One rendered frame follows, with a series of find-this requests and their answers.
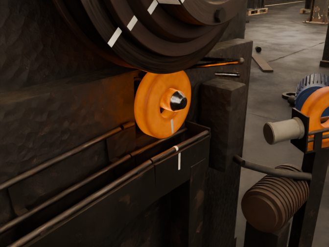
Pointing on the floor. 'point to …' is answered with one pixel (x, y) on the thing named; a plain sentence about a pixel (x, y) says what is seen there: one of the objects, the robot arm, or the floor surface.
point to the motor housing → (272, 208)
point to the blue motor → (322, 80)
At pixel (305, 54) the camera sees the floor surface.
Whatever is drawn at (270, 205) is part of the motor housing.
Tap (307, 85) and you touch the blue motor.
